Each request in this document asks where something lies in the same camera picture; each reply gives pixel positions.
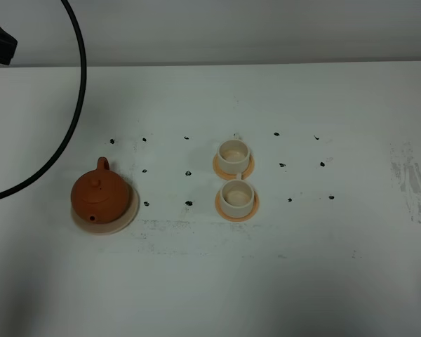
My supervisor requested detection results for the beige round teapot saucer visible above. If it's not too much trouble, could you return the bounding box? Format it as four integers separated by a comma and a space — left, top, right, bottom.
70, 183, 140, 235

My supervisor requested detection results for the near white teacup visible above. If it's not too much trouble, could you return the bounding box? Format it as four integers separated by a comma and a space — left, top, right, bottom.
220, 173, 255, 218

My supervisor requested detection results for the near orange cup saucer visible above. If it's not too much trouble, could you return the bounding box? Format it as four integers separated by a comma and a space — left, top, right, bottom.
215, 192, 260, 222

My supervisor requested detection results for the black camera cable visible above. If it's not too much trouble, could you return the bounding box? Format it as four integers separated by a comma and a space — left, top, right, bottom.
0, 0, 88, 204

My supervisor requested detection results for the far white teacup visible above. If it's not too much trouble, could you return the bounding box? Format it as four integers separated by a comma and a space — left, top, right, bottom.
216, 134, 250, 175

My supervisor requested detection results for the brown clay teapot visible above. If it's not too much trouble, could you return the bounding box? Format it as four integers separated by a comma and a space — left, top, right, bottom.
71, 157, 130, 224

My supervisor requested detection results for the far orange cup saucer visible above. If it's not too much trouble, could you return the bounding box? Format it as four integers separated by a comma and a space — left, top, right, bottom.
213, 153, 255, 180

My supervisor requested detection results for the white teacup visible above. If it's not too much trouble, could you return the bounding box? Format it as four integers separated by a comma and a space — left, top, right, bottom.
220, 173, 255, 218
216, 134, 250, 175

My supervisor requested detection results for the orange cup saucer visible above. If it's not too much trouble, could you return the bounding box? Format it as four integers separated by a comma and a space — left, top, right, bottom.
213, 153, 255, 180
215, 192, 260, 222

